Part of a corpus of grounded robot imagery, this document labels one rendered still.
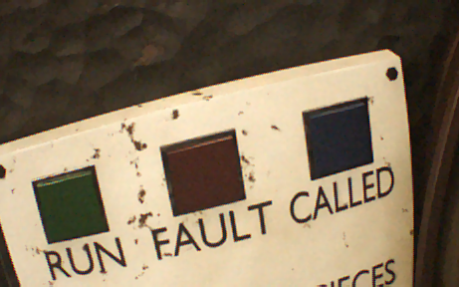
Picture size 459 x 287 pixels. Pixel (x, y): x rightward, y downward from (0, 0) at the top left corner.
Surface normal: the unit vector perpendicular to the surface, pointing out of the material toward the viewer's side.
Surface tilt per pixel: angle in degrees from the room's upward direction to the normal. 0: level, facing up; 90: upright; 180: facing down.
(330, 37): 90
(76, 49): 90
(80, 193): 90
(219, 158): 90
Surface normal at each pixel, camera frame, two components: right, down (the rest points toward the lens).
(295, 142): 0.28, 0.32
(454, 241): -0.96, 0.07
